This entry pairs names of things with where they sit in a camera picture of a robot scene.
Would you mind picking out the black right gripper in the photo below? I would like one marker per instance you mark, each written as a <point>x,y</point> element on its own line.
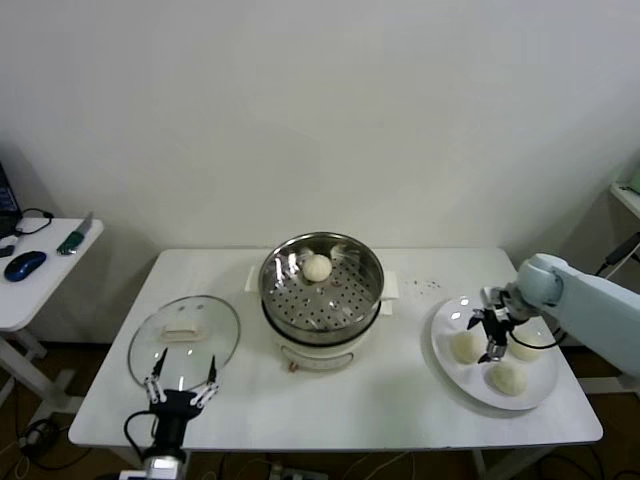
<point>498,325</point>

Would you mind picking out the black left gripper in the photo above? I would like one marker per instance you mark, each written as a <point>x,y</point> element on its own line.
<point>172,405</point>

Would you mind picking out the white steamed baozi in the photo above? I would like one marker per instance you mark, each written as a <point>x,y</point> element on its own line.
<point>507,380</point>
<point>465,347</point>
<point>316,268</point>
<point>525,350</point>

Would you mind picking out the glass pot lid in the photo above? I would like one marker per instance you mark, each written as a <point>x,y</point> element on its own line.
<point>220,325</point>

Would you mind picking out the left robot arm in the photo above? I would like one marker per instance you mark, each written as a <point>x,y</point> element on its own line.
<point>162,465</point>

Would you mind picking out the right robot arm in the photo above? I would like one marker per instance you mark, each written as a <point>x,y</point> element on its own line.
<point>590,305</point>

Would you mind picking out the stainless steel steamer basket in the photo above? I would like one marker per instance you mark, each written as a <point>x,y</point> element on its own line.
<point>280,300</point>

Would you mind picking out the white round plate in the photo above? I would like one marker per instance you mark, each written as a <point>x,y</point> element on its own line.
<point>450,320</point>

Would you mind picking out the white power strip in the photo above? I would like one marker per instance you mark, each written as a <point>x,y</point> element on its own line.
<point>282,472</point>

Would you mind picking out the white electric cooker pot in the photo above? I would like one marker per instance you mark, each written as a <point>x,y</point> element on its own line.
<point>320,357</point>

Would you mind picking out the white work table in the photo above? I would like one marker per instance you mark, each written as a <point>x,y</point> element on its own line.
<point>350,410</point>

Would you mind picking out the white side table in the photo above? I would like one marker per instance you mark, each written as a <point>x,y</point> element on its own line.
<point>45,285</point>

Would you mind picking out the blue computer mouse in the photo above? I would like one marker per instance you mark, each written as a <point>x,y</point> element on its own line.
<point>25,264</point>

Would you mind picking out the black white usb adapter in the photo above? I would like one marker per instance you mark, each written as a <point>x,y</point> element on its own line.
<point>6,250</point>

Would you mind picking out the black laptop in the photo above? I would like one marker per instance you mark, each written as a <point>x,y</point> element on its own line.
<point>5,200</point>

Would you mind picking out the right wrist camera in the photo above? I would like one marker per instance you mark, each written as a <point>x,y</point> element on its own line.
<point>495,296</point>

